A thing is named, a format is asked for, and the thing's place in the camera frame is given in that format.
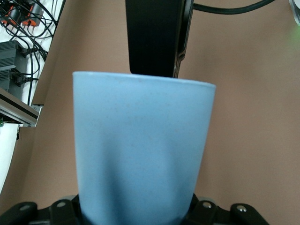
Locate orange black connector block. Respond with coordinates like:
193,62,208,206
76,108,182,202
21,3,45,29
0,7,20,27

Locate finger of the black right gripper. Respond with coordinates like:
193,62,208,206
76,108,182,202
125,0,185,78
173,0,195,79

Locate blue plastic cup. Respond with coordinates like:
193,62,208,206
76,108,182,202
72,71,217,225

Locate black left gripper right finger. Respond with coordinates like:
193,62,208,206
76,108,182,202
185,194,269,225

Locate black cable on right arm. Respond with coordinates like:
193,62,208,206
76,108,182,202
192,0,282,15

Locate aluminium frame post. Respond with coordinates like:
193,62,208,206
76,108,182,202
0,88,43,128

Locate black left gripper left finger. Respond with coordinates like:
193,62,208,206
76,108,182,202
0,194,82,225

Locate brown table cover sheet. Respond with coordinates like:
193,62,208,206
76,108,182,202
0,0,300,225

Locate dark grey power supply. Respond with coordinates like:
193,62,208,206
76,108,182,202
0,39,30,94

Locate black floor cable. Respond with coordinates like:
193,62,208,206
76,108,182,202
9,42,50,106

